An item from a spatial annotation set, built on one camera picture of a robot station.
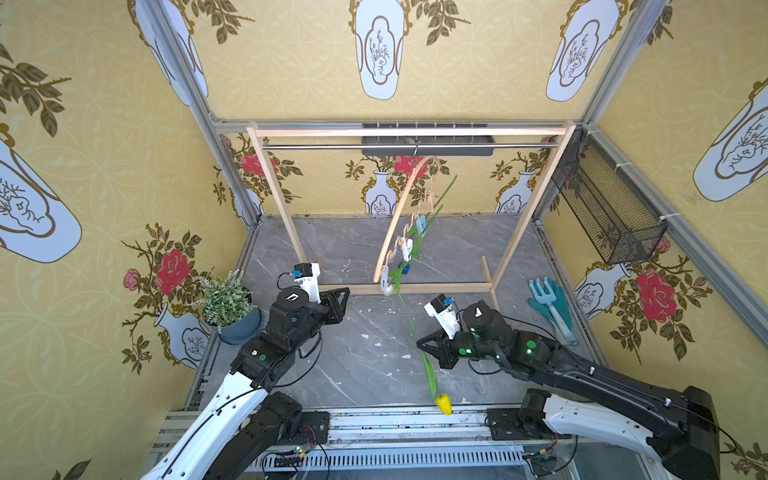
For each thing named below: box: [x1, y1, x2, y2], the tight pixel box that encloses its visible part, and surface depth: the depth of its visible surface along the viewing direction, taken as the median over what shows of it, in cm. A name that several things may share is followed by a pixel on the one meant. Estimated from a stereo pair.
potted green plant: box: [197, 269, 262, 345], surface depth 80 cm
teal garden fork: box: [529, 277, 580, 346], surface depth 97 cm
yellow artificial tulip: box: [401, 294, 453, 416], surface depth 71 cm
